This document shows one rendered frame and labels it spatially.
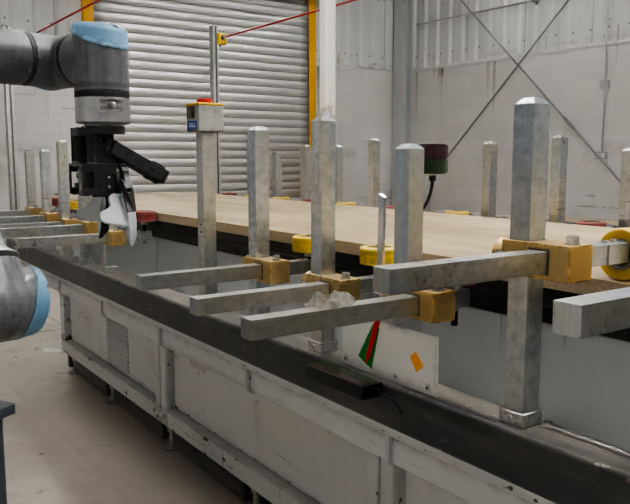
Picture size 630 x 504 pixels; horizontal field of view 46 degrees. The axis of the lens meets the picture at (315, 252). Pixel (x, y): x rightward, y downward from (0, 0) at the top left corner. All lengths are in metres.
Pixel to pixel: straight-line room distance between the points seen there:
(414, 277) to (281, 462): 1.40
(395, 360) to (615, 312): 0.64
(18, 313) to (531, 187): 1.03
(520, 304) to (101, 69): 0.75
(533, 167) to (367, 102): 10.41
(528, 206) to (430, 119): 10.35
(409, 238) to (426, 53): 10.40
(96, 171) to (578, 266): 0.76
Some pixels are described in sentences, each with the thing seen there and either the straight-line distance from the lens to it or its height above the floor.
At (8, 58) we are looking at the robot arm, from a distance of 1.32.
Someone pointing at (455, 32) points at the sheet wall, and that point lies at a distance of 11.24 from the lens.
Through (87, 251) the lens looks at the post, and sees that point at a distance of 2.81.
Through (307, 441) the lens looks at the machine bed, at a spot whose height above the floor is 0.32.
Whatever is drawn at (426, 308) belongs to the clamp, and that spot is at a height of 0.84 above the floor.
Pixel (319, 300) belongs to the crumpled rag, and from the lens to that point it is 1.12.
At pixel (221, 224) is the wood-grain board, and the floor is 0.89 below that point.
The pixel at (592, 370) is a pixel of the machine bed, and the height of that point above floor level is 0.74.
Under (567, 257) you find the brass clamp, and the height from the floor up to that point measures 0.96.
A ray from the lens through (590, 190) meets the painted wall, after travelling 9.61.
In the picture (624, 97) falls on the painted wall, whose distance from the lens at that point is 9.42.
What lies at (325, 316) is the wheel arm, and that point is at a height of 0.85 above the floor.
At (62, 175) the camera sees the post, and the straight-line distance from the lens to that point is 3.03.
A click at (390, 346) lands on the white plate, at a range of 1.29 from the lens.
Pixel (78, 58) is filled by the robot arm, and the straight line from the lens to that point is 1.29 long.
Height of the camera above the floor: 1.09
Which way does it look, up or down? 7 degrees down
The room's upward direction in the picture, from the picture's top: straight up
